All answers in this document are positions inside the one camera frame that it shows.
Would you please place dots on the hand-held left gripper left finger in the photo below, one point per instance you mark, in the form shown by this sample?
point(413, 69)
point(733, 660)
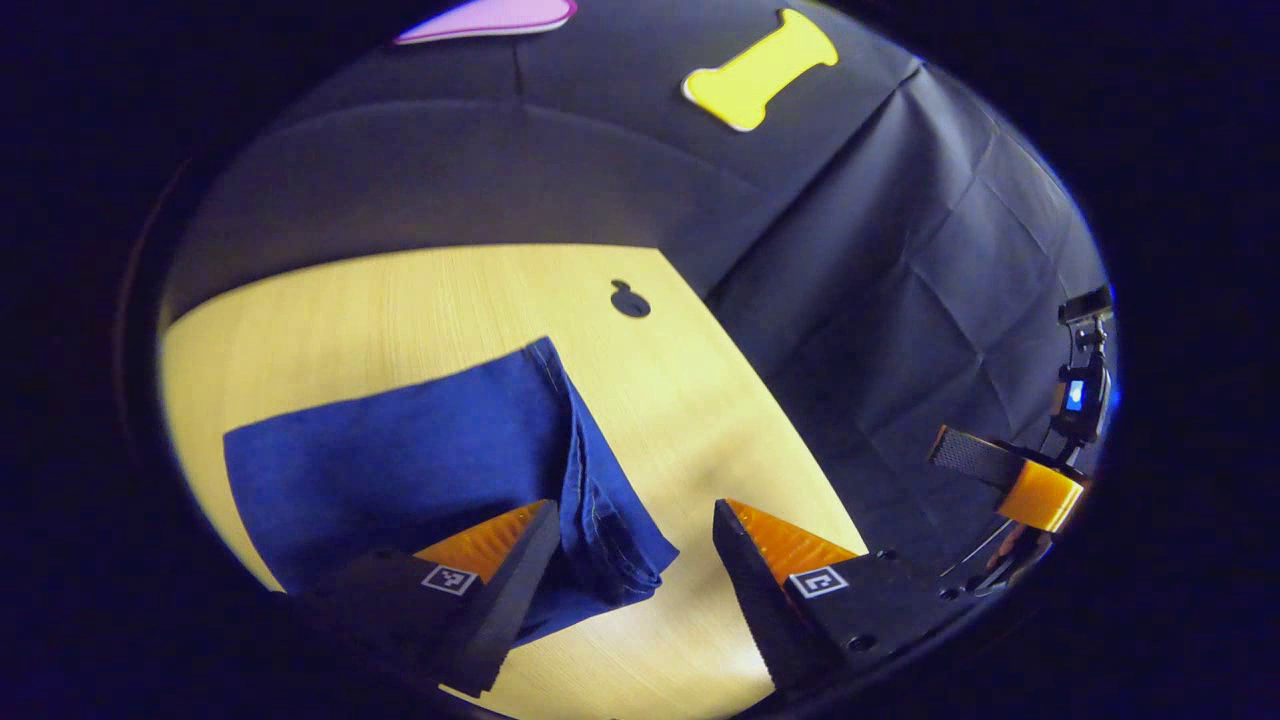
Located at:
point(510, 600)

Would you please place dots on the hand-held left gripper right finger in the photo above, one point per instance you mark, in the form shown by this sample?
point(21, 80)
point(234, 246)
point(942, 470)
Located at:
point(760, 600)

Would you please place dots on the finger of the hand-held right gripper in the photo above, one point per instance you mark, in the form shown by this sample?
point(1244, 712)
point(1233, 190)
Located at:
point(975, 455)

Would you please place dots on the blue denim jeans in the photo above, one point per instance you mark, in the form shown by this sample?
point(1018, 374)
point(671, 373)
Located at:
point(400, 450)

